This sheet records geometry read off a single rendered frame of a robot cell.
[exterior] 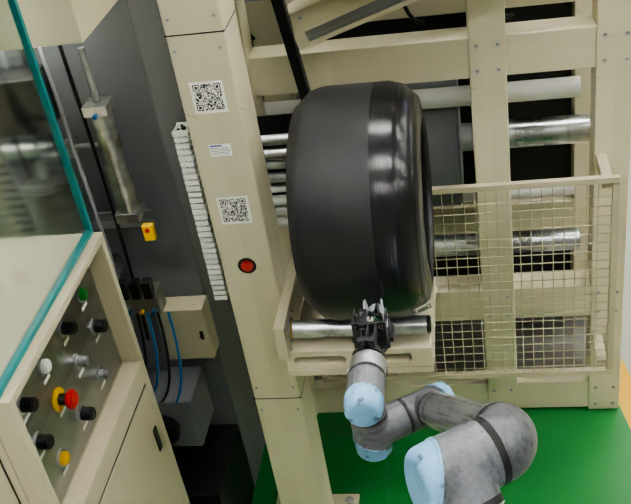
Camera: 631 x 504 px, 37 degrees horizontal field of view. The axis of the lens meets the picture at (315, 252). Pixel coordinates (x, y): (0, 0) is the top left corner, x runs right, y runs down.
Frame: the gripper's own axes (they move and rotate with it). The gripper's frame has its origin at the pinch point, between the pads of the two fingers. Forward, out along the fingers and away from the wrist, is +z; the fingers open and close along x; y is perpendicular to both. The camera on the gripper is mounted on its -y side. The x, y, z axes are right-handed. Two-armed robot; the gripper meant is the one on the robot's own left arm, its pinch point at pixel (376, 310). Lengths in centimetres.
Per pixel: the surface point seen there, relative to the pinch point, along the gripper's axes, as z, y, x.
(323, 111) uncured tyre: 20.3, 39.6, 8.4
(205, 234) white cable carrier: 19.1, 10.9, 41.5
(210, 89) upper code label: 17, 48, 32
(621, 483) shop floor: 44, -105, -61
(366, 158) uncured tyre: 8.4, 33.5, -1.3
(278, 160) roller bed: 60, 8, 30
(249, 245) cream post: 18.2, 7.5, 31.0
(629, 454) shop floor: 56, -105, -65
